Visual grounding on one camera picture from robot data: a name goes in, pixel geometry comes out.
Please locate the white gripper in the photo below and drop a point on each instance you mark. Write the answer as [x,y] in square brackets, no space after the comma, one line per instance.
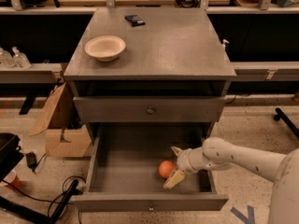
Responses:
[183,161]

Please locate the orange fruit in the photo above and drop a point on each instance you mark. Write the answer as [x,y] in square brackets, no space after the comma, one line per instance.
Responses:
[165,168]

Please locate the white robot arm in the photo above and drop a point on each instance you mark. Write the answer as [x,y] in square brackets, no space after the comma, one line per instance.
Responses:
[280,169]

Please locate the open grey middle drawer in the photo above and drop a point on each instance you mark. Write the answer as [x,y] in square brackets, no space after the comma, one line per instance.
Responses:
[123,173]

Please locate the closed grey top drawer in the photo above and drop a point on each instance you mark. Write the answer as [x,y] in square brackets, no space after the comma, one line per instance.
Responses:
[132,109]

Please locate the blue tape floor marker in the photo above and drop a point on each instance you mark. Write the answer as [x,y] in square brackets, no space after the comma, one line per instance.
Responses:
[249,218]

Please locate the grey wooden cabinet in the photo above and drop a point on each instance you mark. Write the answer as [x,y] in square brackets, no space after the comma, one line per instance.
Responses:
[176,54]

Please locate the black chair leg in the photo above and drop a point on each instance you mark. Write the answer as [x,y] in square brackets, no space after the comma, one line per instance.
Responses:
[281,115]

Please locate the open cardboard box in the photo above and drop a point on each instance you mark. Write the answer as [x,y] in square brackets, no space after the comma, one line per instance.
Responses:
[58,120]

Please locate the white pump bottle top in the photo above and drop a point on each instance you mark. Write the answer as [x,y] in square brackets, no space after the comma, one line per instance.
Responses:
[225,44]

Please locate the white paper bowl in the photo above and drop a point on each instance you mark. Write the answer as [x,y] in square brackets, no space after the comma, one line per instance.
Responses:
[105,48]

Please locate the black power adapter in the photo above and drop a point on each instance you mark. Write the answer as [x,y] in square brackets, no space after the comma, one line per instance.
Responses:
[31,160]

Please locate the small black device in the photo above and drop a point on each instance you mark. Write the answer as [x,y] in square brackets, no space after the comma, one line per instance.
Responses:
[135,20]

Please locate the red plastic cup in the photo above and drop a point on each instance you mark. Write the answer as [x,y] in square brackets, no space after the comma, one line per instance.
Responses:
[11,181]

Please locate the black bin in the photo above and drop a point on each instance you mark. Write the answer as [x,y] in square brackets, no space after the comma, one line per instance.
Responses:
[10,153]

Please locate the black equipment base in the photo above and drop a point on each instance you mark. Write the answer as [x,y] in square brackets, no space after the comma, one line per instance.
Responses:
[50,210]

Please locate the clear sanitizer bottle right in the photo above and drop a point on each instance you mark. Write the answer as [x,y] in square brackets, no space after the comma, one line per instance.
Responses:
[20,59]

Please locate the clear sanitizer bottle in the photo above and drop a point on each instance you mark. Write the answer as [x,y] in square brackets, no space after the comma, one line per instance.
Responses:
[6,59]
[20,59]

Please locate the clear sanitizer bottle left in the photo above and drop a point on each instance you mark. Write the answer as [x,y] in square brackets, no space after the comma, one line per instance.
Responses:
[6,59]

